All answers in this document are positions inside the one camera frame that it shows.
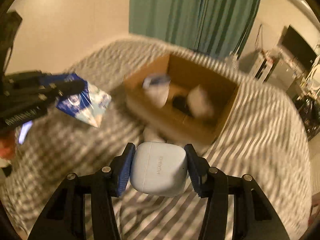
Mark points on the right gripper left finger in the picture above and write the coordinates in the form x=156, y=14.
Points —
x=120, y=170

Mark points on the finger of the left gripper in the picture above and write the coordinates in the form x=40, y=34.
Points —
x=63, y=88

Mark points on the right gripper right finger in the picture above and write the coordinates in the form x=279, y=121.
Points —
x=197, y=168

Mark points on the blue white snack packet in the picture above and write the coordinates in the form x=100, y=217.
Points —
x=89, y=106

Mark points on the white earbuds case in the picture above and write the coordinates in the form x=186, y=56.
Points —
x=159, y=169

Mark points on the white tape roll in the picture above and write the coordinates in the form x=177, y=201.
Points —
x=200, y=104

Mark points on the person's left hand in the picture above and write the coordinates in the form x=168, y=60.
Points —
x=7, y=145

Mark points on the lit smartphone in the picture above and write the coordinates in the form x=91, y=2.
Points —
x=24, y=131

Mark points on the black item in box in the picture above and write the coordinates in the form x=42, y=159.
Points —
x=179, y=102

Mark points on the grey checkered bed quilt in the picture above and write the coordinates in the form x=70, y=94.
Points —
x=264, y=136

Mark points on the cardboard box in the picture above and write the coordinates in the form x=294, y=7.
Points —
x=174, y=120

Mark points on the black garbage bag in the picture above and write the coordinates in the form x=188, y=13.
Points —
x=308, y=108

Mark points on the small grey fridge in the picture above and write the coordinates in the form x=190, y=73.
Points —
x=281, y=75

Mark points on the round white vanity mirror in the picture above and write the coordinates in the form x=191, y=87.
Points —
x=314, y=77

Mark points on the green curtain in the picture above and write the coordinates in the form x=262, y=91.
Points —
x=212, y=27

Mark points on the black wall television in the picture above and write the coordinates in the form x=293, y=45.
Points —
x=293, y=42

